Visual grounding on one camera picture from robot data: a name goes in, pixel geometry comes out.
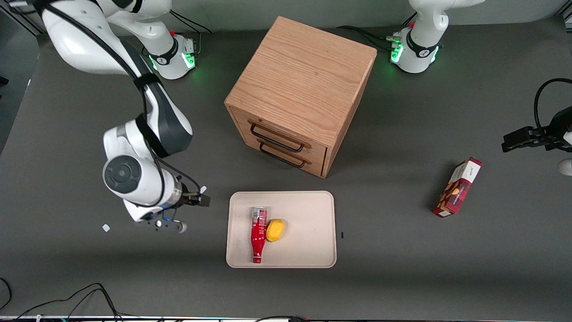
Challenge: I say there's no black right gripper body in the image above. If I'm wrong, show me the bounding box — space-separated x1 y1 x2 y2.
179 190 200 208

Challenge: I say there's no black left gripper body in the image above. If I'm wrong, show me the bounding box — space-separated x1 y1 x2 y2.
534 124 564 152

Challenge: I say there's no red coke bottle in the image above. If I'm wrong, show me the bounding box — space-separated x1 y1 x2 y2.
250 207 269 264

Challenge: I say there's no beige plastic tray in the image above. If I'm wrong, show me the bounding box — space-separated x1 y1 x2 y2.
226 191 337 269

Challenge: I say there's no red cookie box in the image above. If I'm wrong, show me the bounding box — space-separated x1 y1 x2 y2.
432 157 483 218

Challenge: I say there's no yellow lemon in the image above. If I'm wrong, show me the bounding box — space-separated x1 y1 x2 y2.
266 219 286 242

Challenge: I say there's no wooden drawer cabinet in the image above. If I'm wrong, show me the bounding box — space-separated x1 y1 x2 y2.
224 16 378 179

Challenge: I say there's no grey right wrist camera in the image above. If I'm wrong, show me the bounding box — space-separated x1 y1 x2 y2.
142 215 188 234

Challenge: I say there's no black left wrist cable loop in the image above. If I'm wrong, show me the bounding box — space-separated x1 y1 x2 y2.
534 78 572 136

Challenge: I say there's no black drawer handle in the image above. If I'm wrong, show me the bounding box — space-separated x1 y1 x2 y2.
258 141 309 169
250 123 312 153

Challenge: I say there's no black floor cable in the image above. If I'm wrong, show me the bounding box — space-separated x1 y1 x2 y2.
0 277 12 312
13 283 135 321

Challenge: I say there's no black right arm base cable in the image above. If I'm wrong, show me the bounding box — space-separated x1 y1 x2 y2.
168 11 212 55

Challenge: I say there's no black arm base cable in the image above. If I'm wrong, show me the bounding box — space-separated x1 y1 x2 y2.
168 11 212 55
336 13 419 51

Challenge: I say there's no black left arm base cable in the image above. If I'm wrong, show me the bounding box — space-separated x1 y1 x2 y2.
336 13 419 51

